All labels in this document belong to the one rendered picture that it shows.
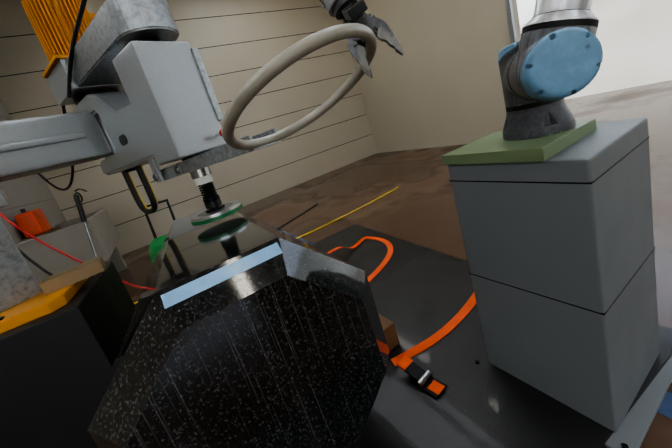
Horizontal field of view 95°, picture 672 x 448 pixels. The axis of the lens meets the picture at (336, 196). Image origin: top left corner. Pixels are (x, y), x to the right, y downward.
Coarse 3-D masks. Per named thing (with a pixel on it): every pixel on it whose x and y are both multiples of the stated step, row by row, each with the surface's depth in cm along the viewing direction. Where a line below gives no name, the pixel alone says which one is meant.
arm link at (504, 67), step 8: (504, 48) 89; (512, 48) 86; (504, 56) 89; (512, 56) 87; (504, 64) 90; (504, 72) 90; (504, 80) 91; (504, 88) 94; (504, 96) 95; (512, 96) 91; (520, 96) 87; (512, 104) 92; (520, 104) 90
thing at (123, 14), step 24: (120, 0) 103; (144, 0) 106; (96, 24) 112; (120, 24) 105; (144, 24) 106; (168, 24) 112; (96, 48) 118; (120, 48) 116; (72, 72) 139; (96, 72) 132; (72, 96) 151
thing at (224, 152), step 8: (248, 136) 95; (256, 136) 109; (264, 136) 107; (272, 144) 106; (208, 152) 110; (216, 152) 108; (224, 152) 105; (232, 152) 103; (240, 152) 100; (248, 152) 98; (184, 160) 122; (192, 160) 118; (200, 160) 115; (208, 160) 112; (216, 160) 109; (224, 160) 107; (168, 168) 131; (176, 168) 126; (184, 168) 124; (192, 168) 120; (200, 168) 117; (152, 176) 134; (168, 176) 134; (176, 176) 130
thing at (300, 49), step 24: (360, 24) 70; (288, 48) 62; (312, 48) 63; (264, 72) 62; (360, 72) 95; (240, 96) 65; (336, 96) 104; (312, 120) 108; (240, 144) 87; (264, 144) 99
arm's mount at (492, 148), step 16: (576, 128) 86; (592, 128) 90; (480, 144) 103; (496, 144) 96; (512, 144) 90; (528, 144) 84; (544, 144) 80; (560, 144) 81; (448, 160) 102; (464, 160) 97; (480, 160) 92; (496, 160) 88; (512, 160) 84; (528, 160) 81; (544, 160) 78
